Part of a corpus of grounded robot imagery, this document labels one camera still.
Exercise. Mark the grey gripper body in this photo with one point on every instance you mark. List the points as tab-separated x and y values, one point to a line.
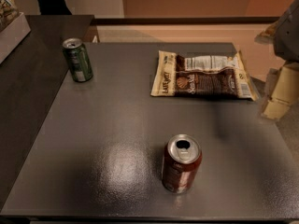
288	36

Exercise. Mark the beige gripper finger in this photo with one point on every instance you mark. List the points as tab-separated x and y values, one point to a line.
267	36
281	91

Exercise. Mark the red coke can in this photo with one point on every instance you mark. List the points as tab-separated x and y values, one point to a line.
181	160

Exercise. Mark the green soda can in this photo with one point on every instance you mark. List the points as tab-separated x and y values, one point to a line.
77	59

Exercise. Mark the brown chip bag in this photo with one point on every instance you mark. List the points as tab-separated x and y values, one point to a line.
207	75

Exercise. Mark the white snack box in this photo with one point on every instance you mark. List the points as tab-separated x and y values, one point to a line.
13	27

